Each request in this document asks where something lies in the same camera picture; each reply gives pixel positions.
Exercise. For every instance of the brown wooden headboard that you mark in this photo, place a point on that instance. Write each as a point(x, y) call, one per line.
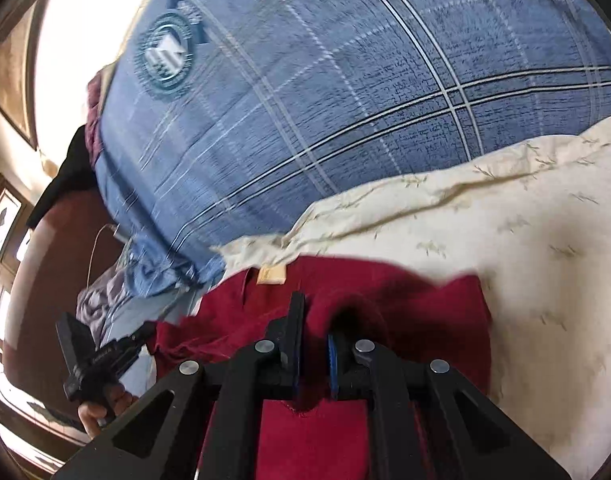
point(70, 247)

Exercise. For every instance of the maroon patterned pillow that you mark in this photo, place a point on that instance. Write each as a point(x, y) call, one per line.
point(97, 91)

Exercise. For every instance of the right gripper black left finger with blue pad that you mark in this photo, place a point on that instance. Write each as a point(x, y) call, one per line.
point(201, 421)

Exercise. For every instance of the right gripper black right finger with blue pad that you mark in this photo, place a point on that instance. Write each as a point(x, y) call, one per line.
point(428, 421)

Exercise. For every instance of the grey blue bedsheet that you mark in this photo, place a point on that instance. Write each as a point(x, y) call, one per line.
point(110, 312)

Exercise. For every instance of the person's left hand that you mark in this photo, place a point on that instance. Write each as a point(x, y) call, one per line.
point(91, 414)

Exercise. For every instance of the framed wall picture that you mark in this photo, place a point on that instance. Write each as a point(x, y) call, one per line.
point(14, 209)

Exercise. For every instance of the dark red knit sweater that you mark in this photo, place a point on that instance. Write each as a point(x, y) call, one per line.
point(315, 437)

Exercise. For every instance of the cream leaf-print pillow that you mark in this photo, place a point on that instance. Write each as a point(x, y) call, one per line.
point(534, 222)

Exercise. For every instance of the black cloth on headboard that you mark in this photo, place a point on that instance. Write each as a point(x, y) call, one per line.
point(75, 174)

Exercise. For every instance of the blue plaid pillow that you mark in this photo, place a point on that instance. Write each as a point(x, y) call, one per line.
point(227, 118)

